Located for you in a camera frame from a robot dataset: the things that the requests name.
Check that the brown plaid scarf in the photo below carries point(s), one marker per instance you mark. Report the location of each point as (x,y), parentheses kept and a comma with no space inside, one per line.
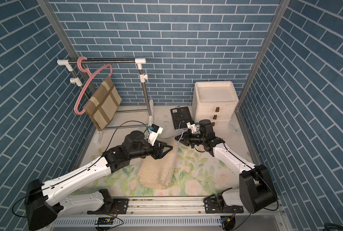
(103,104)

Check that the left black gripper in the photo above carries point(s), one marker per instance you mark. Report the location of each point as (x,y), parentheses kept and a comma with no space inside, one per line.
(159,154)

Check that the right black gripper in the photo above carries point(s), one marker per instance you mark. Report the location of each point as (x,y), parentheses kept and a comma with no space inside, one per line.
(185,141)

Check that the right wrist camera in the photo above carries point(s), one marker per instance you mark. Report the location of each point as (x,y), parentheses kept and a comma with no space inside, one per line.
(193,127)

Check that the beige scarf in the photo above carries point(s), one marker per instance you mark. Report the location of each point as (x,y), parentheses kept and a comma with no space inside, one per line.
(152,173)

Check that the metal clothes rack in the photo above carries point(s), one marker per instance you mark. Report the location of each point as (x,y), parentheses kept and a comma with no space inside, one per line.
(80,79)

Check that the small black electronics board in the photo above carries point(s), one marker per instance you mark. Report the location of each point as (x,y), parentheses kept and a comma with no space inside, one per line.
(104,221)

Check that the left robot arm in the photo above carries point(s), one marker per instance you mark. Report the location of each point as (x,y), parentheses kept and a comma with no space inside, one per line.
(46,201)

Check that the black notebook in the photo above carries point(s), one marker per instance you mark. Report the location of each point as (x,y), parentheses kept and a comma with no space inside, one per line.
(180,117)

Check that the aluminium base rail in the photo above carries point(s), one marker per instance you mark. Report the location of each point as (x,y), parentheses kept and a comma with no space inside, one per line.
(175,214)

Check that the white drawer cabinet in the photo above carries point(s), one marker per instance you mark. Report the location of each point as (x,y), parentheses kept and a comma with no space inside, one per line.
(215,101)

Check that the pink plastic hanger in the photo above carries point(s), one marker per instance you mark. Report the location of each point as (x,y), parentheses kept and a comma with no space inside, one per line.
(91,77)

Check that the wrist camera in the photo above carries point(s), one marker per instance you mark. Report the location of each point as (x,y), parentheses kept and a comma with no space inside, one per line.
(193,127)
(154,131)

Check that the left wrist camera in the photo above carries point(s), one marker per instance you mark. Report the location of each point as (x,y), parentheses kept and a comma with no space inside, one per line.
(154,131)

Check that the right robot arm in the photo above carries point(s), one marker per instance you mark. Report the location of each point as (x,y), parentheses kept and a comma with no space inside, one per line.
(256,190)

